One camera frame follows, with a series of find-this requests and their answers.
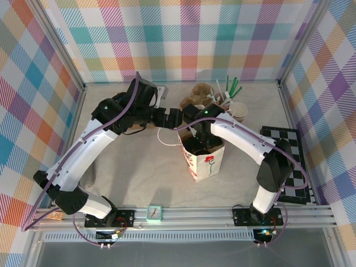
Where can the pink straw holder cup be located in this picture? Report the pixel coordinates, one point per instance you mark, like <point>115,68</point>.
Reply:
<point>219,103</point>

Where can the black plastic cup lid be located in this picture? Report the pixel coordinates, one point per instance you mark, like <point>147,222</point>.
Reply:
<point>198,152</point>

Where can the brown pulp cup carrier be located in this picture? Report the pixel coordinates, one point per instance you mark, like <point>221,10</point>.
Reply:
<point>194,100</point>

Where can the small controller circuit board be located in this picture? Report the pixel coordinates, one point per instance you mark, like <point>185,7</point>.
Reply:
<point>107,236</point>
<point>264,233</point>

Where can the white flower-print paper bag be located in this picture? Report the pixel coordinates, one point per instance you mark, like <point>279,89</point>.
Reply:
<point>205,169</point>

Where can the small teal clock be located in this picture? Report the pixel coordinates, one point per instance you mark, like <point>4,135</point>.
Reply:
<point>154,213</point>

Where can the white paper-wrapped straw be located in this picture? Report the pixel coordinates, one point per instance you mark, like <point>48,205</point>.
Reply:
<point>212,97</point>
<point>219,86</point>
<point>228,94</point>

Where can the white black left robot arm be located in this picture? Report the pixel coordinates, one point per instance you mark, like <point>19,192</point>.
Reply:
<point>78,157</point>

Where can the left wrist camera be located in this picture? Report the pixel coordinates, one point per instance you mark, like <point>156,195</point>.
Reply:
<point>163,92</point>

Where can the aluminium frame post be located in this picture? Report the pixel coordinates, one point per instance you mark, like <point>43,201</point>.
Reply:
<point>303,41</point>
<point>57,41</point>

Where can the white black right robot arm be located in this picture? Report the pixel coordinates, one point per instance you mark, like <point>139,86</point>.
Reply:
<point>275,167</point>

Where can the black grey checkerboard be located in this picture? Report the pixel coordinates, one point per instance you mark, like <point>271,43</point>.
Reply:
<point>300,180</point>

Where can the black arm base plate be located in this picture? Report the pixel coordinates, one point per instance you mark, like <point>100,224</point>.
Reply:
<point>242,218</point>
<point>125,219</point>

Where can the small orange tag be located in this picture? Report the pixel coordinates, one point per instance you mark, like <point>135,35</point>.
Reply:
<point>55,215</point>

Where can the stack of brown paper cups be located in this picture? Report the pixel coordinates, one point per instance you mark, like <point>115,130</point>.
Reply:
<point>239,109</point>

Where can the aluminium table front rail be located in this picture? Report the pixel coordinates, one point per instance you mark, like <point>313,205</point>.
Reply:
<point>194,218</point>

